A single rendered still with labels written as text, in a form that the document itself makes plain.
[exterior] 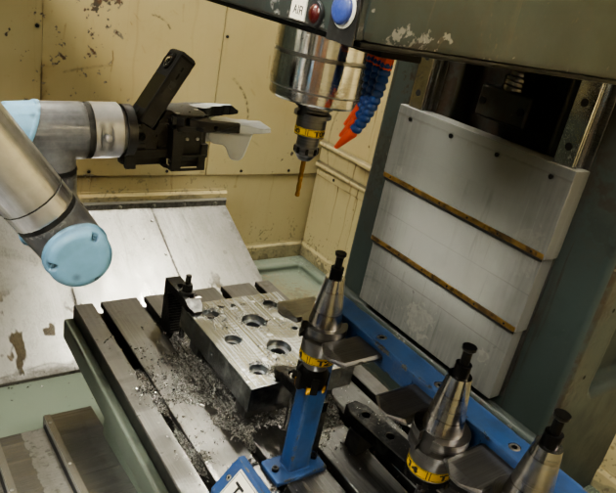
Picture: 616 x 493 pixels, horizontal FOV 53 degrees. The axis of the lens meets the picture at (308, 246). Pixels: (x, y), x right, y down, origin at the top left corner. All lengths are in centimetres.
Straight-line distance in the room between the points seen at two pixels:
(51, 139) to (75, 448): 68
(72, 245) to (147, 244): 128
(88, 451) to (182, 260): 85
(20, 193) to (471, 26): 52
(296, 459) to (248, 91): 140
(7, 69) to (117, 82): 30
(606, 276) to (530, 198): 20
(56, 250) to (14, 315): 106
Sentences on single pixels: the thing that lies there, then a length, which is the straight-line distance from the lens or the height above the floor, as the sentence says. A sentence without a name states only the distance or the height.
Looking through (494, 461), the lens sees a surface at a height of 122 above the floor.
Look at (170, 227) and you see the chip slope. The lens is 208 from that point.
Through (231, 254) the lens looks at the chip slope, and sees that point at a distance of 207.
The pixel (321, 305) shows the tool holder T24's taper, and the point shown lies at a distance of 80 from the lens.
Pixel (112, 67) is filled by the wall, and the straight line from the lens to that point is 195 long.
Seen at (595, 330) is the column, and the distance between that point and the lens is 129.
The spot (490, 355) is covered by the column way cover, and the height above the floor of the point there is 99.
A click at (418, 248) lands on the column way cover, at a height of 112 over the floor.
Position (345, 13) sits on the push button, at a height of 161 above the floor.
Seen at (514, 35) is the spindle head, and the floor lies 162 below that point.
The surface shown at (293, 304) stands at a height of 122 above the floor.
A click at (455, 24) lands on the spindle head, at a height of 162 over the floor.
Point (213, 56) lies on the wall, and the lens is 206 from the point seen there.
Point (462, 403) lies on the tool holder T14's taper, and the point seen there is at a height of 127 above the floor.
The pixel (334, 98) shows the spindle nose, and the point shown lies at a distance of 95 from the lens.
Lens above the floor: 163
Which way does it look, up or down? 23 degrees down
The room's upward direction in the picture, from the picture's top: 12 degrees clockwise
